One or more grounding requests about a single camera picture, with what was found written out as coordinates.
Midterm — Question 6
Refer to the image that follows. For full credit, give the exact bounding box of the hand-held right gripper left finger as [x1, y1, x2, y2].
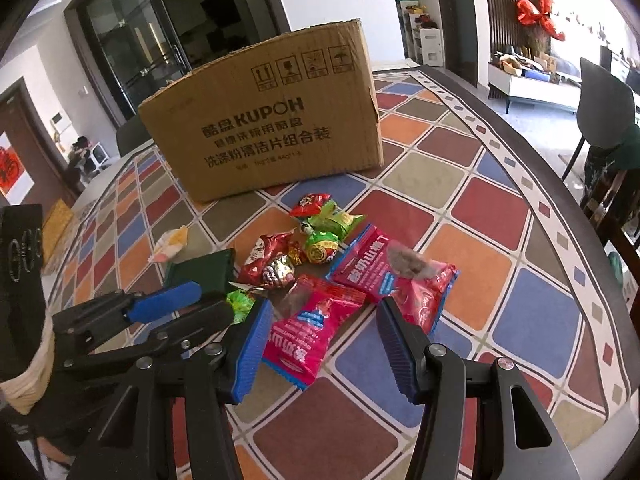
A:
[65, 297, 275, 480]

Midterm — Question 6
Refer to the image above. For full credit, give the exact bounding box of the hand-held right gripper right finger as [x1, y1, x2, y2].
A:
[376, 297, 581, 480]

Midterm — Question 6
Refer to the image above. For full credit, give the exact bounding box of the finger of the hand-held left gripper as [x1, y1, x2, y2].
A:
[52, 281, 203, 337]
[65, 300, 236, 377]

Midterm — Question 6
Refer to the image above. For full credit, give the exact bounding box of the bright green foil candy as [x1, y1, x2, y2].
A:
[226, 290, 257, 324]

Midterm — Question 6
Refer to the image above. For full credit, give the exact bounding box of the white yellow snack packet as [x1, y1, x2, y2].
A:
[150, 227, 190, 264]

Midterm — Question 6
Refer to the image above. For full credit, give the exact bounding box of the small pink snack packet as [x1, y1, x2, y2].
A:
[262, 275, 368, 391]

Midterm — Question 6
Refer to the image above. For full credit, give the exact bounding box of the dark red foil snack packet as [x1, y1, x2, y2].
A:
[237, 232, 296, 287]

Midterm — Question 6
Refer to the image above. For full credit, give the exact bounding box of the silver red candy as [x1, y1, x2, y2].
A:
[262, 255, 297, 289]

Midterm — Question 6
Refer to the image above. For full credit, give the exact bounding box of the large pink snack packet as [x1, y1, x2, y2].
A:
[327, 224, 460, 336]

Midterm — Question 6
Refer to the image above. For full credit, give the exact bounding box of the round green yellow snack packet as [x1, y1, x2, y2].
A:
[304, 230, 344, 266]

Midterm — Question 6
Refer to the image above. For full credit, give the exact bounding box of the light green snack packet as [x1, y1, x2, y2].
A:
[307, 210, 367, 237]

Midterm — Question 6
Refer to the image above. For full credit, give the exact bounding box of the small red snack packet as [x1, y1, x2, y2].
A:
[290, 192, 333, 220]

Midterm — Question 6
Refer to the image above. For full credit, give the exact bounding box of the brown cardboard box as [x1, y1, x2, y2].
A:
[137, 17, 386, 204]

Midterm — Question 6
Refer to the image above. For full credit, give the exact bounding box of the person's left forearm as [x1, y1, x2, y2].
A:
[0, 320, 57, 417]

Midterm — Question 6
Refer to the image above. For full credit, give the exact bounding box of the yellow cloth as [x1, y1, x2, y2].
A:
[40, 199, 76, 272]

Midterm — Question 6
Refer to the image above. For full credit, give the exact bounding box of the brown wooden door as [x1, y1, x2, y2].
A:
[0, 80, 85, 207]

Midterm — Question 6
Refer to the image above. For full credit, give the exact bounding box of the white toy rack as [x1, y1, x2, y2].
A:
[70, 135, 114, 175]

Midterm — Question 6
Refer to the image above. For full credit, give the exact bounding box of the colourful checkered tablecloth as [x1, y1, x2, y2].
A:
[42, 67, 640, 480]

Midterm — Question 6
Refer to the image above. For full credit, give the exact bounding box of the dark grey dining chair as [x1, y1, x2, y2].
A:
[116, 116, 162, 157]
[560, 57, 640, 182]

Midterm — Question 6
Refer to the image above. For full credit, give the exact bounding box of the brown wooden chair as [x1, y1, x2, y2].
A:
[580, 170, 640, 282]

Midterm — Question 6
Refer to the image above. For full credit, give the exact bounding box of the black glass sliding door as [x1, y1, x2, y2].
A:
[65, 0, 292, 127]

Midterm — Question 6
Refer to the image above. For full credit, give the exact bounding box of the green garment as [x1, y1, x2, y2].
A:
[585, 122, 640, 197]

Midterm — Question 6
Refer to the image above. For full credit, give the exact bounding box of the white low cabinet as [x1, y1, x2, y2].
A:
[487, 62, 587, 114]

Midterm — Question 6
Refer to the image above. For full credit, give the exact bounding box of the white drawer cabinet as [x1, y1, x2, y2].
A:
[409, 10, 446, 67]

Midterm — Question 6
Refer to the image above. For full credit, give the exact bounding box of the red bow balloon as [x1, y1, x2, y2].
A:
[516, 0, 567, 43]

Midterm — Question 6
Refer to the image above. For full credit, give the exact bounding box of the red wall poster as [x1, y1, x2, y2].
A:
[0, 132, 24, 199]

